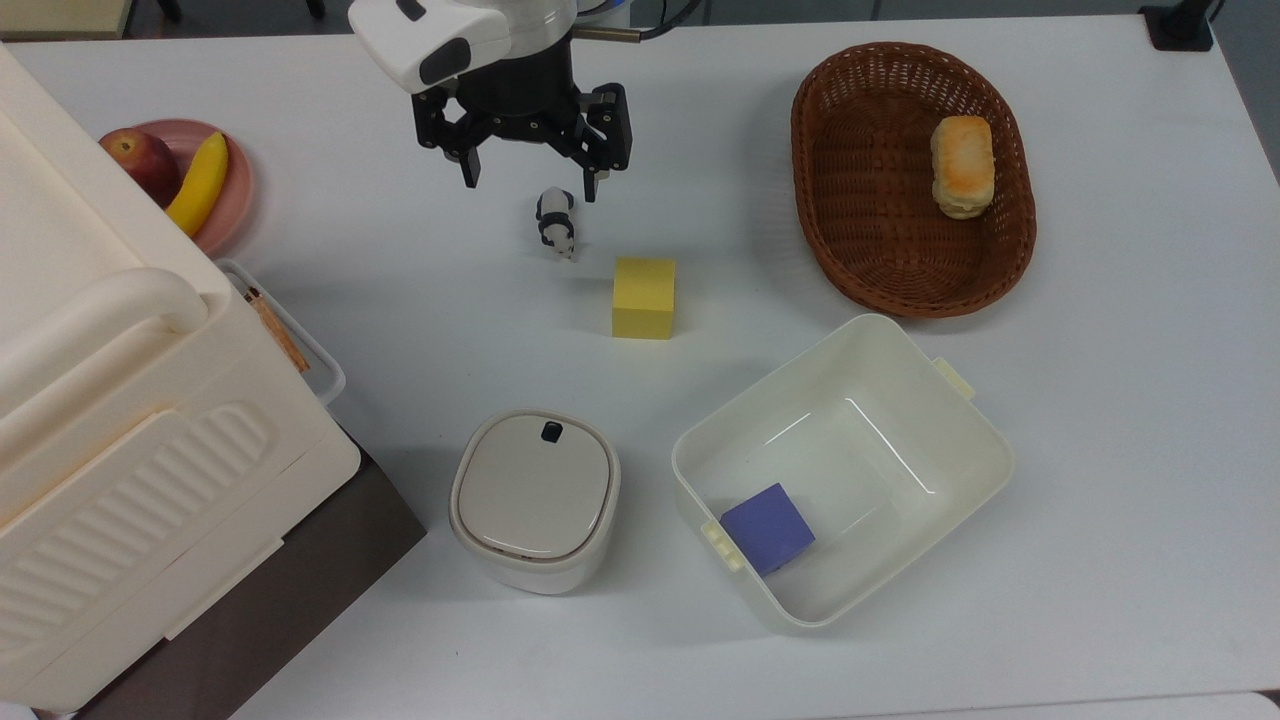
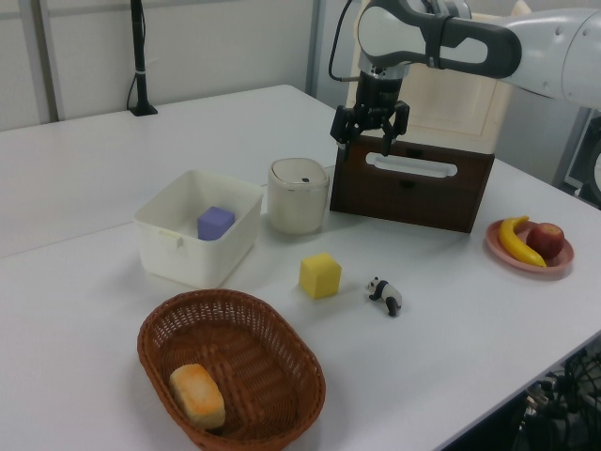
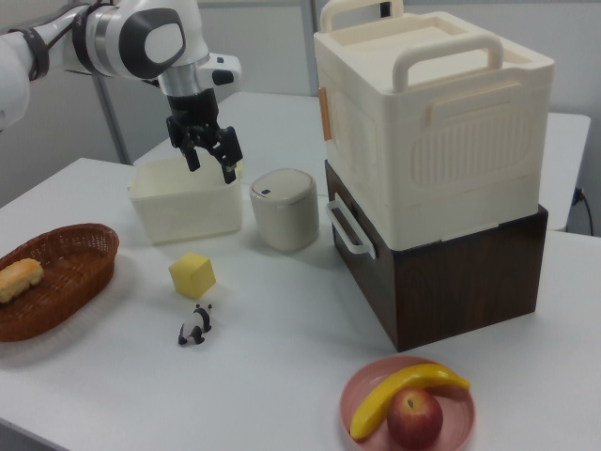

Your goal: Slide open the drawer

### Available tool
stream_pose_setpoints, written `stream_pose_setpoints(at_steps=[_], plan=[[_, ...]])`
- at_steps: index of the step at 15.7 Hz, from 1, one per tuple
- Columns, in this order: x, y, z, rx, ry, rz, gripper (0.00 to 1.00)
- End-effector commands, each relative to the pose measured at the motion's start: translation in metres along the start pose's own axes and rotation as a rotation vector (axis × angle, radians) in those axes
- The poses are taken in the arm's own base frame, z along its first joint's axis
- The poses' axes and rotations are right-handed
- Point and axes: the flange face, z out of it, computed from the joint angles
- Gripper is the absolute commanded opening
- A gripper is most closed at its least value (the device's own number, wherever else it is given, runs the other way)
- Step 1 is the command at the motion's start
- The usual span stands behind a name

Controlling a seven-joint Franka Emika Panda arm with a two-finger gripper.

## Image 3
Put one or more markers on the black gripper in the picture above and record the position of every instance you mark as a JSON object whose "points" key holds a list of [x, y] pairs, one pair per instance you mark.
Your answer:
{"points": [[192, 110]]}

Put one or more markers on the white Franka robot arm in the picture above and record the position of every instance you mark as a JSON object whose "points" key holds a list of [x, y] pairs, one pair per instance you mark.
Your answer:
{"points": [[117, 42]]}

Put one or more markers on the white plastic open bin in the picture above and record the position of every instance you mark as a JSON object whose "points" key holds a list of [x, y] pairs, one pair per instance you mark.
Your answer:
{"points": [[188, 211]]}

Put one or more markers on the dark wooden drawer cabinet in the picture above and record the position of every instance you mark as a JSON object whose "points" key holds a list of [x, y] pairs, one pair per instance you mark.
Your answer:
{"points": [[469, 291]]}

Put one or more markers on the beige small trash can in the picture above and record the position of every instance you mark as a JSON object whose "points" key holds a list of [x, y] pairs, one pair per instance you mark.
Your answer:
{"points": [[284, 216]]}

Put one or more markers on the yellow foam cube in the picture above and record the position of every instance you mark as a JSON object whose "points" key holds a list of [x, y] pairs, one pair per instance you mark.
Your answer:
{"points": [[190, 277]]}

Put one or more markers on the panda toy figurine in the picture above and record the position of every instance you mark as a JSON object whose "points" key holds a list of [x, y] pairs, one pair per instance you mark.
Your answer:
{"points": [[195, 324]]}

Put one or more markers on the brown wicker basket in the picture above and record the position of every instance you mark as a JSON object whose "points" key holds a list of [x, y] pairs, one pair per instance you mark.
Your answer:
{"points": [[70, 277]]}

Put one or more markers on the toasted bread piece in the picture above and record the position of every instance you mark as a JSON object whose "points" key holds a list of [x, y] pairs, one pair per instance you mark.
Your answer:
{"points": [[19, 277]]}

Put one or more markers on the yellow banana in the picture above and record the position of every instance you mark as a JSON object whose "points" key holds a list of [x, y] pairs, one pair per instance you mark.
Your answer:
{"points": [[375, 399]]}

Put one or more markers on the red apple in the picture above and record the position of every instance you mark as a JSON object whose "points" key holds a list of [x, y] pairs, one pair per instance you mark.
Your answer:
{"points": [[415, 415]]}

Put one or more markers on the pink plate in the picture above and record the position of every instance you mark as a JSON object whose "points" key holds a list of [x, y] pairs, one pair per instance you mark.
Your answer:
{"points": [[451, 423]]}

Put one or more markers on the grey partition post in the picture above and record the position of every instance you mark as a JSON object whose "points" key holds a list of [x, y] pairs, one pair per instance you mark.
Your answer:
{"points": [[112, 122], [315, 47]]}

